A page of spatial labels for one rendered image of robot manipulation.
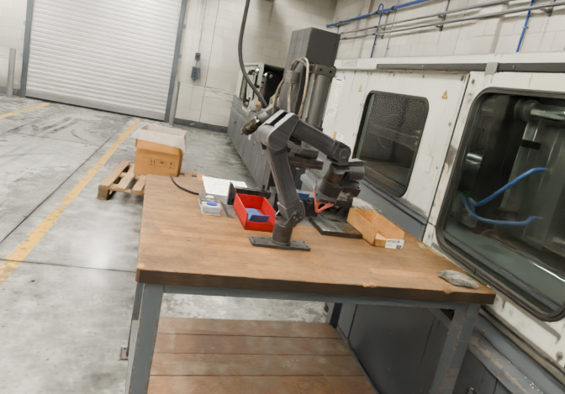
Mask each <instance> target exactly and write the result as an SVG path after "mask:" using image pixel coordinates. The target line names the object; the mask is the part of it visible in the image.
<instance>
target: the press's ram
mask: <svg viewBox="0 0 565 394"><path fill-rule="evenodd" d="M288 147H289V148H290V149H292V150H290V153H289V152H288V153H287V156H288V163H289V165H290V166H291V167H296V169H297V170H299V169H300V168H301V169H304V168H305V170H306V171H309V170H310V169H316V170H322V168H323V164H324V162H323V161H322V160H320V159H318V158H317V157H318V154H319V151H318V150H316V149H315V148H313V147H311V146H310V145H309V144H306V143H304V142H303V141H301V140H297V139H288Z"/></svg>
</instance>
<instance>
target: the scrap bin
mask: <svg viewBox="0 0 565 394"><path fill-rule="evenodd" d="M246 208H254V209H256V210H257V211H258V212H259V213H260V214H261V215H269V216H270V217H269V219H268V220H267V222H257V221H249V220H248V214H249V213H248V212H247V211H246ZM233 209H234V210H235V213H236V215H237V217H238V219H239V220H240V223H241V225H242V227H243V229H244V230H253V231H261V232H269V233H272V231H273V227H274V223H275V221H277V220H276V219H275V218H274V215H275V214H276V211H275V210H274V209H273V207H272V206H271V205H270V203H269V202H268V201H267V199H266V198H265V197H259V196H252V195H246V194H239V193H236V194H235V200H234V205H233Z"/></svg>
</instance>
